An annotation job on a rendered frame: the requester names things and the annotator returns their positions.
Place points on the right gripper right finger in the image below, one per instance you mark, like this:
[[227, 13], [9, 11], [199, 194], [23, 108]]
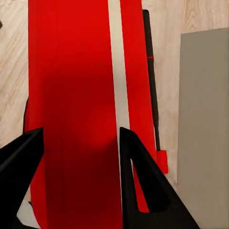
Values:
[[166, 209]]

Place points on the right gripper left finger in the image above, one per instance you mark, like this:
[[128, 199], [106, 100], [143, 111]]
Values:
[[19, 160]]

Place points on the radio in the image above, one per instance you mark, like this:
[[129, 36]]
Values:
[[91, 71]]

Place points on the coffee table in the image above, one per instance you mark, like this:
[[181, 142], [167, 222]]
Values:
[[203, 127]]

